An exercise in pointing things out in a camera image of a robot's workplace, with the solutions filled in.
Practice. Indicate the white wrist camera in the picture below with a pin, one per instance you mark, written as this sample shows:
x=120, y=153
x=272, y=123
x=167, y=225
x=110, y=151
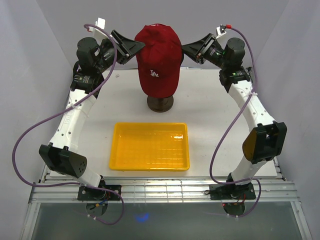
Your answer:
x=222, y=30
x=97, y=33

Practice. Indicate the dark wooden mannequin stand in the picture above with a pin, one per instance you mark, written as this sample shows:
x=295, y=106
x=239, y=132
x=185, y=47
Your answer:
x=160, y=105

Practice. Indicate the black cap red trim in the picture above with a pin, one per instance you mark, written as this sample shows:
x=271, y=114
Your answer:
x=163, y=79

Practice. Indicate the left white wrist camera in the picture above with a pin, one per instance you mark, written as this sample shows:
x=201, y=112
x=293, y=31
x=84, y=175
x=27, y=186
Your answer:
x=97, y=33

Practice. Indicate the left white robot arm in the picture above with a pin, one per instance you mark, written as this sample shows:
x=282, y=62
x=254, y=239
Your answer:
x=60, y=154

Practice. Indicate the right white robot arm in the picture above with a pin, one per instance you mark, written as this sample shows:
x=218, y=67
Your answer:
x=266, y=137

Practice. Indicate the aluminium frame rail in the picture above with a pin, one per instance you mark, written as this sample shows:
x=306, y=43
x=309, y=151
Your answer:
x=200, y=101

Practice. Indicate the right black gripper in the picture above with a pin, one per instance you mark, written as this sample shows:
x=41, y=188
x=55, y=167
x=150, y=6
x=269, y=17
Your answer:
x=195, y=50

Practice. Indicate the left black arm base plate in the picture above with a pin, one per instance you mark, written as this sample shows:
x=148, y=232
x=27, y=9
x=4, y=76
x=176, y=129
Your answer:
x=89, y=194

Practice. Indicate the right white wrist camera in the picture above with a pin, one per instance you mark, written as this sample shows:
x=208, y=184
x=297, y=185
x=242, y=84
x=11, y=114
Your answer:
x=222, y=30

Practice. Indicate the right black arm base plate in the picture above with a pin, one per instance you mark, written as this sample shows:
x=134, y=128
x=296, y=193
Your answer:
x=231, y=192

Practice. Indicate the yellow plastic tray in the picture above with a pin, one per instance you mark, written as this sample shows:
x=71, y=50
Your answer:
x=150, y=146

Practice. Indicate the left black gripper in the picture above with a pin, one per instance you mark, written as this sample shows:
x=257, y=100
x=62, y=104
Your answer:
x=127, y=47

